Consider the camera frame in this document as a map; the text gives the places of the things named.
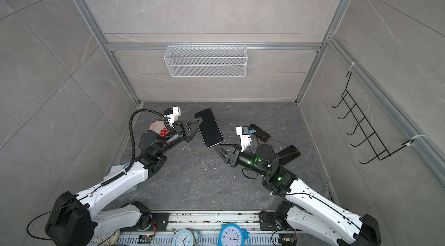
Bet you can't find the black phone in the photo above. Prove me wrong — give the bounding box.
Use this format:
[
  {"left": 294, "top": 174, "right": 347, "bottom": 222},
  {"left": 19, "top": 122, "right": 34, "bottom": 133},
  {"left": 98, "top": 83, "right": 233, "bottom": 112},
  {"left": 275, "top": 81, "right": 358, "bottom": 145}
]
[{"left": 194, "top": 108, "right": 224, "bottom": 148}]

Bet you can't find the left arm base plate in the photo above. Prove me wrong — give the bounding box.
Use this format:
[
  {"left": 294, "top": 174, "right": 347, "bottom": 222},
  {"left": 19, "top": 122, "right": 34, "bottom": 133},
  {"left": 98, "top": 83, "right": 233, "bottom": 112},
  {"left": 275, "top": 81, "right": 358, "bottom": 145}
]
[{"left": 136, "top": 212, "right": 170, "bottom": 232}]

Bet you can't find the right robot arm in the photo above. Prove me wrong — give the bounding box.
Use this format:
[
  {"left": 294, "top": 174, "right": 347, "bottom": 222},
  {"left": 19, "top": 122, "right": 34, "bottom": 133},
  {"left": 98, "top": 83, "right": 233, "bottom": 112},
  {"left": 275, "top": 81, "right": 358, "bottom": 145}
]
[{"left": 215, "top": 144, "right": 382, "bottom": 246}]

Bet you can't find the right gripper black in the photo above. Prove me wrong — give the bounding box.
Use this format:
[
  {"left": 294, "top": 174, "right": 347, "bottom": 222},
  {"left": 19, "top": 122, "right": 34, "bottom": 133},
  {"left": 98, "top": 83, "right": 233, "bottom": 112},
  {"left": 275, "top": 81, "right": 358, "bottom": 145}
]
[{"left": 217, "top": 143, "right": 270, "bottom": 178}]

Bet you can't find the black wall hook rack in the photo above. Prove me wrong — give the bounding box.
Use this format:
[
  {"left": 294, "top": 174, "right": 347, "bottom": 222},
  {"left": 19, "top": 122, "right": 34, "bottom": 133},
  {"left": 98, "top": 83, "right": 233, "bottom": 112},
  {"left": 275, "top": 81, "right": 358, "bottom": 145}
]
[{"left": 331, "top": 71, "right": 427, "bottom": 165}]

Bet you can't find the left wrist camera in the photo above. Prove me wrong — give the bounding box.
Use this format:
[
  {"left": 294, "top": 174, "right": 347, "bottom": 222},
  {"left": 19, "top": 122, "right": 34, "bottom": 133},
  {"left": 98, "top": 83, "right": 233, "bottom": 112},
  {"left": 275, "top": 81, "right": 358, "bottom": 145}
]
[{"left": 163, "top": 107, "right": 181, "bottom": 129}]

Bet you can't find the pink plush toy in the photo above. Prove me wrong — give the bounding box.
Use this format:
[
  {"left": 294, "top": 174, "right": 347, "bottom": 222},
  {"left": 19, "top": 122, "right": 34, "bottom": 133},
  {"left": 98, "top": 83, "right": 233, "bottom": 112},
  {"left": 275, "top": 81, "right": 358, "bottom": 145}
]
[{"left": 149, "top": 120, "right": 171, "bottom": 137}]

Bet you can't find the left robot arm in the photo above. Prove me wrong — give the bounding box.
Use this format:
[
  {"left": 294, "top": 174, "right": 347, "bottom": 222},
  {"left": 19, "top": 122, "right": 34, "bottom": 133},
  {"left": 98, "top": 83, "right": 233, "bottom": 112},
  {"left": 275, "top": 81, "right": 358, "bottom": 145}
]
[{"left": 45, "top": 117, "right": 202, "bottom": 246}]

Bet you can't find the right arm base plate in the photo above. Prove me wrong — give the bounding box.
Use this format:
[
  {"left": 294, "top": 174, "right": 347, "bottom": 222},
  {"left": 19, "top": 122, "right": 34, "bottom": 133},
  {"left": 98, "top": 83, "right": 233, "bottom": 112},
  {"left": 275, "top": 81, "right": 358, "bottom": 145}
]
[{"left": 258, "top": 211, "right": 289, "bottom": 231}]

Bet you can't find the phone in red case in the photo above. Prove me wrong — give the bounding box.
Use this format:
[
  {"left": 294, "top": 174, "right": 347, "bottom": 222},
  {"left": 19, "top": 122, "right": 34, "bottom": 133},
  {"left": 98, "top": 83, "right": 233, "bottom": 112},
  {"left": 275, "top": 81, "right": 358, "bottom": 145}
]
[{"left": 249, "top": 124, "right": 271, "bottom": 144}]

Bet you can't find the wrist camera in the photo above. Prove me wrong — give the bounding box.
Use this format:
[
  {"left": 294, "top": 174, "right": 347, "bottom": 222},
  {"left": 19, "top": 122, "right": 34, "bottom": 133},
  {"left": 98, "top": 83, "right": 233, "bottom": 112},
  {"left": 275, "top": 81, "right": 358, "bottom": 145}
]
[
  {"left": 236, "top": 126, "right": 255, "bottom": 152},
  {"left": 163, "top": 107, "right": 181, "bottom": 129}
]

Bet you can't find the black phone case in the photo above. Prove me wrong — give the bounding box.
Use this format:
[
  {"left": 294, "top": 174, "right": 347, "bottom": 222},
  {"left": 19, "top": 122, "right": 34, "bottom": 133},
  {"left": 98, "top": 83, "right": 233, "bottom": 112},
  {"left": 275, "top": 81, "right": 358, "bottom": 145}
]
[{"left": 278, "top": 145, "right": 301, "bottom": 166}]

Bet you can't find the blue alarm clock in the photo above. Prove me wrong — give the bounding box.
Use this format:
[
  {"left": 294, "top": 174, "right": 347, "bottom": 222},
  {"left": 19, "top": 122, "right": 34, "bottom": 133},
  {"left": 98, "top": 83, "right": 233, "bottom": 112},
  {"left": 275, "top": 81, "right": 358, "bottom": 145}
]
[{"left": 218, "top": 223, "right": 251, "bottom": 246}]

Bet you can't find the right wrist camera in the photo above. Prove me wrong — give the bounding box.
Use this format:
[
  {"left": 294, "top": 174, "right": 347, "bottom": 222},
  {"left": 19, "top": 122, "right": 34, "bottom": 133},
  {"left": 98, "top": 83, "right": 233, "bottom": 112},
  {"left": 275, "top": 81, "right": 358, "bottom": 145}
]
[{"left": 236, "top": 126, "right": 255, "bottom": 152}]

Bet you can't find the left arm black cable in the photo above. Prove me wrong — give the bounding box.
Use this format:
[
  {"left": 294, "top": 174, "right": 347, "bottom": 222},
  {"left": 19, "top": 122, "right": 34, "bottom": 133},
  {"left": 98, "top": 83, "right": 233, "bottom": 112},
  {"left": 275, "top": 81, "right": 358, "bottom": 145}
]
[{"left": 124, "top": 108, "right": 164, "bottom": 174}]

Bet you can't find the white wire basket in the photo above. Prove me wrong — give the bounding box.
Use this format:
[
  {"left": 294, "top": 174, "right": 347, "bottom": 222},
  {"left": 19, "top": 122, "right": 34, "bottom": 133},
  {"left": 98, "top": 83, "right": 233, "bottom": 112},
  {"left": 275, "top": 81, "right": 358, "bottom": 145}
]
[{"left": 164, "top": 45, "right": 248, "bottom": 78}]

